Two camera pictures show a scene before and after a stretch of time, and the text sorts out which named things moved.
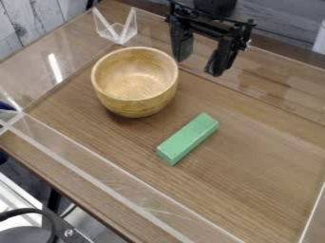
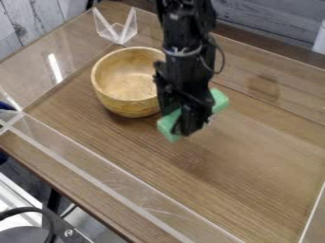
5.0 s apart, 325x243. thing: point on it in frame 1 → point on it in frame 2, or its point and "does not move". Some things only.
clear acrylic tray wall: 252,188 does not move
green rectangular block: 186,140 → 166,121
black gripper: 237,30 → 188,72
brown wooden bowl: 135,80 does not move
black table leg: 55,201 does not move
